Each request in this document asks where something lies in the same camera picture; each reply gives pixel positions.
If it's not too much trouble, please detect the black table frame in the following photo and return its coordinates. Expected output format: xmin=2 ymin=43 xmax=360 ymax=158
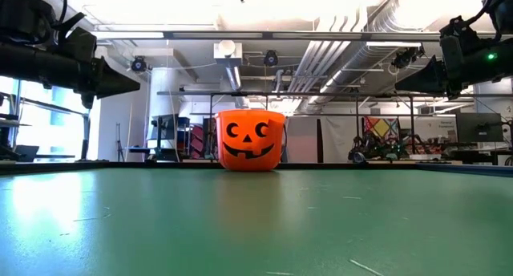
xmin=0 ymin=160 xmax=513 ymax=173

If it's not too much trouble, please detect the black tripod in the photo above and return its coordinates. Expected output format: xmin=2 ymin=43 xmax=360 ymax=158
xmin=115 ymin=123 xmax=125 ymax=163

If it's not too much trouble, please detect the black metal rack frame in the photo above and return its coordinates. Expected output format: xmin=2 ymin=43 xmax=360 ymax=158
xmin=156 ymin=90 xmax=513 ymax=160

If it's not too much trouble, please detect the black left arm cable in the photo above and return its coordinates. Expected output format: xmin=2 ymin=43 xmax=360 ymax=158
xmin=30 ymin=0 xmax=70 ymax=28

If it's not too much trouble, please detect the black desktop monitor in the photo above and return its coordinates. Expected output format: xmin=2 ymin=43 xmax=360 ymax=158
xmin=455 ymin=112 xmax=504 ymax=144

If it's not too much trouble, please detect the long white light fixture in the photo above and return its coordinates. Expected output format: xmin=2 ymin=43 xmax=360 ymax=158
xmin=94 ymin=30 xmax=165 ymax=41

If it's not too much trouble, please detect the orange pumpkin bucket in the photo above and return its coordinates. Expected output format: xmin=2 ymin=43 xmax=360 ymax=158
xmin=214 ymin=109 xmax=288 ymax=173

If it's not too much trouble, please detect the dark laptop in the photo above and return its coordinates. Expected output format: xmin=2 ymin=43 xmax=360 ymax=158
xmin=14 ymin=144 xmax=41 ymax=161

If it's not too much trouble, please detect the colourful poster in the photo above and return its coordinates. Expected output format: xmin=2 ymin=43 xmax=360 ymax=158
xmin=363 ymin=116 xmax=400 ymax=140

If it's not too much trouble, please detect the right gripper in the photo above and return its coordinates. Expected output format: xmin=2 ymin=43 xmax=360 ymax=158
xmin=394 ymin=34 xmax=466 ymax=100

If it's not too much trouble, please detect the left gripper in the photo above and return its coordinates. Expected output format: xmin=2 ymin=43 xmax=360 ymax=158
xmin=75 ymin=57 xmax=141 ymax=110

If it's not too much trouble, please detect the black ceiling camera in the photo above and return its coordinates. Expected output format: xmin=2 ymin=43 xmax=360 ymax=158
xmin=131 ymin=55 xmax=148 ymax=73
xmin=263 ymin=50 xmax=280 ymax=67

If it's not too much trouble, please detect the black ceiling spotlight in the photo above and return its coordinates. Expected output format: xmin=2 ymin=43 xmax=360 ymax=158
xmin=390 ymin=45 xmax=426 ymax=71

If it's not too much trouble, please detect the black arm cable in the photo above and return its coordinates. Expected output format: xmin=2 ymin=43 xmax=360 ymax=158
xmin=472 ymin=0 xmax=500 ymax=28
xmin=30 ymin=0 xmax=70 ymax=28

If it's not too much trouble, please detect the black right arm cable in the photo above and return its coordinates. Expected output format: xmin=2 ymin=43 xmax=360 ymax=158
xmin=472 ymin=0 xmax=500 ymax=28

